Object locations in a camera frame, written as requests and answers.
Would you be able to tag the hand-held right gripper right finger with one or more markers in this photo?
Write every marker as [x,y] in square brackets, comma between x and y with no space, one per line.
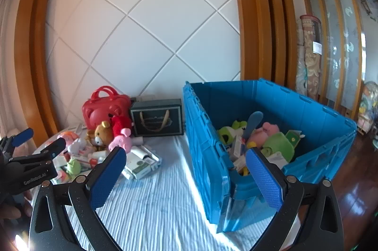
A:
[264,180]

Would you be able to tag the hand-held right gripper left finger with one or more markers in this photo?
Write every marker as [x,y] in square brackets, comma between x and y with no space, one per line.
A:
[106,177]

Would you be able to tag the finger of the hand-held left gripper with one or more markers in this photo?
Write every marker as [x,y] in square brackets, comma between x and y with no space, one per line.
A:
[23,135]
[50,150]

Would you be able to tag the blue plastic crate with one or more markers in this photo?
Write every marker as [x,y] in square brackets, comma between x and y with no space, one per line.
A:
[206,132]

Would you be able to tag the person's left hand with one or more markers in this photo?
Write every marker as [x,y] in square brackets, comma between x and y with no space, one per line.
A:
[11,212]

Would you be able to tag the yellow plush toy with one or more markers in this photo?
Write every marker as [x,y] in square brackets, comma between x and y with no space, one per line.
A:
[244,171]

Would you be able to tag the white bunny plush toy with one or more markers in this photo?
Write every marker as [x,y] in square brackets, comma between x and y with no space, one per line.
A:
[76,146]

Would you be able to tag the small green plush toy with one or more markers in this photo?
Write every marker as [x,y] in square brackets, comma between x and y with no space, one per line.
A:
[73,166]

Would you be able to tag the olive green plush toy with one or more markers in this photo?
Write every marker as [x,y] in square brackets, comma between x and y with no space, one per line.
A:
[279,146]

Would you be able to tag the pink pig plush toy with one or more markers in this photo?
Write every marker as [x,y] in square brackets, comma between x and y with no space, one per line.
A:
[121,141]

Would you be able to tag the pile of small medicine boxes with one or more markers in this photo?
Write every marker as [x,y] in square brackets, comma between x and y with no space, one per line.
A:
[141,162]

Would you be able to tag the brown teddy bear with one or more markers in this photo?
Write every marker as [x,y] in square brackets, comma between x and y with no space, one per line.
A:
[103,132]

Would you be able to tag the light pink plush toy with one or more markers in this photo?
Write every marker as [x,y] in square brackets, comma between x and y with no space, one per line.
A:
[265,131]

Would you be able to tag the green and white box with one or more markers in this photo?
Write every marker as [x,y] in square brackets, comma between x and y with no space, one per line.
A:
[293,138]

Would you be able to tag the red plush toy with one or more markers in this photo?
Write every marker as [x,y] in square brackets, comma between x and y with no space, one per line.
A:
[119,122]

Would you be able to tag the blue plastic scoop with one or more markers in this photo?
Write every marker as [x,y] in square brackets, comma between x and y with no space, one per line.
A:
[252,124]

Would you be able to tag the green frog plush toy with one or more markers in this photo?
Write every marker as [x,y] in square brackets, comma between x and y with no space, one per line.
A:
[230,131]

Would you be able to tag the white and blue bedsheet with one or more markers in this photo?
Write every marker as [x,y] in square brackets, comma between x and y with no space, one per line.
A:
[165,195]

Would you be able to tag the red bear-shaped suitcase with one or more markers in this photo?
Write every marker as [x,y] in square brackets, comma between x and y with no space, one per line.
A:
[97,109]

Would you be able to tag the white curtain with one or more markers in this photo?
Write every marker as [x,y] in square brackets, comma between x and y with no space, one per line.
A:
[6,62]

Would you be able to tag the dark green gift bag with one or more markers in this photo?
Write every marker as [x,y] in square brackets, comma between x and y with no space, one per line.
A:
[177,121]

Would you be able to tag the grey patterned rolled carpet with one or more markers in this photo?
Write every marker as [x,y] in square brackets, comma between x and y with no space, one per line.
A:
[299,67]

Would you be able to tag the pastel coloured bundle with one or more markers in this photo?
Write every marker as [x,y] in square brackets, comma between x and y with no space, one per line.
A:
[367,109]

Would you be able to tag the brown patterned rolled carpet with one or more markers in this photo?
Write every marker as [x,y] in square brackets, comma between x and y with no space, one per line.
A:
[311,56]

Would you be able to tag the wooden frosted glass partition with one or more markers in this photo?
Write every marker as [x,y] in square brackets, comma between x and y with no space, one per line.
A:
[333,32]

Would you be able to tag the wooden wall frame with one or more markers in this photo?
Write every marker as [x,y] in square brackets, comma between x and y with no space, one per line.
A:
[260,17]

